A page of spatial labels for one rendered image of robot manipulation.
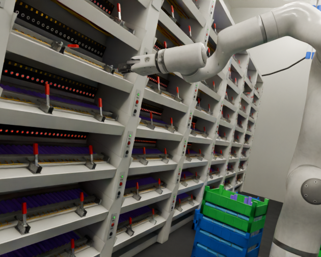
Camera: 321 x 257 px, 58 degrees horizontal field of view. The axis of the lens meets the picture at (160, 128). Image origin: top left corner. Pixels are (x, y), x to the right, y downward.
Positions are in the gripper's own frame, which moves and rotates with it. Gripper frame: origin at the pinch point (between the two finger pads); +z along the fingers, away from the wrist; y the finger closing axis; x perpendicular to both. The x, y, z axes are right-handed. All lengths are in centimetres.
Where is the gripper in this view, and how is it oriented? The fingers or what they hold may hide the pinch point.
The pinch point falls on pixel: (124, 68)
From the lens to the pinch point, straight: 113.9
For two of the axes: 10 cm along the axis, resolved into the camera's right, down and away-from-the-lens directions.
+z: -9.0, 0.6, 4.3
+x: -0.2, -10.0, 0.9
